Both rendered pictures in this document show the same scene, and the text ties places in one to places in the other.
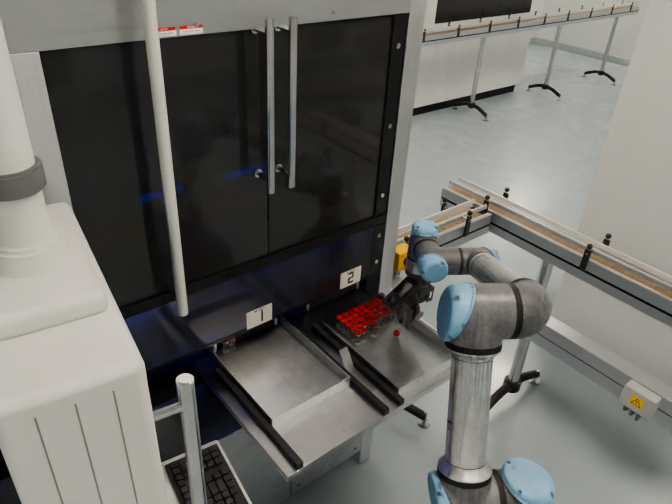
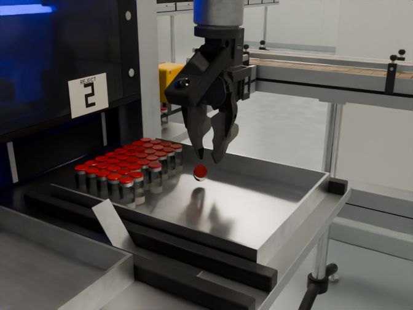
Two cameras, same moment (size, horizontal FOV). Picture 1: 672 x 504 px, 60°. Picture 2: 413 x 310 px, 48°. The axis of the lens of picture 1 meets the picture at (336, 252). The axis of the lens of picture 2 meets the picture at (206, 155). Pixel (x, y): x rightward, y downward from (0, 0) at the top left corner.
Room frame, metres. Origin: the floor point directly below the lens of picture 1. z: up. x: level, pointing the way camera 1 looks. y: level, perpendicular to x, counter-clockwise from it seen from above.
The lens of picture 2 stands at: (0.75, 0.00, 1.19)
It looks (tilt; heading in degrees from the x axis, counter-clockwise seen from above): 20 degrees down; 342
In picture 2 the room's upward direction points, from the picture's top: straight up
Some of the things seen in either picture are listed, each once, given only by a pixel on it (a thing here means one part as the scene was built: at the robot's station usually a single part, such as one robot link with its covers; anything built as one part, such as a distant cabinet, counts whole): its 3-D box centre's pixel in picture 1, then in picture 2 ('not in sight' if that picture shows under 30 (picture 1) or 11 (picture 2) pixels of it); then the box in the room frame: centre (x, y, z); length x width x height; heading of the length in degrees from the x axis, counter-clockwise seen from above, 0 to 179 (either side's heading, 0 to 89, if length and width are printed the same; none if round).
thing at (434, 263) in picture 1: (436, 261); not in sight; (1.32, -0.27, 1.23); 0.11 x 0.11 x 0.08; 6
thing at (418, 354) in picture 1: (390, 341); (193, 189); (1.36, -0.18, 0.90); 0.34 x 0.26 x 0.04; 40
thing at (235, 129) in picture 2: (415, 316); (227, 134); (1.41, -0.26, 0.96); 0.06 x 0.03 x 0.09; 128
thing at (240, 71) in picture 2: (416, 284); (219, 66); (1.43, -0.25, 1.07); 0.09 x 0.08 x 0.12; 128
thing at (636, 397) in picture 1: (639, 399); not in sight; (1.58, -1.17, 0.50); 0.12 x 0.05 x 0.09; 41
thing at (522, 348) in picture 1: (528, 327); (326, 201); (2.03, -0.87, 0.46); 0.09 x 0.09 x 0.77; 41
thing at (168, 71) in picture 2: (399, 256); (165, 82); (1.70, -0.22, 0.99); 0.08 x 0.07 x 0.07; 41
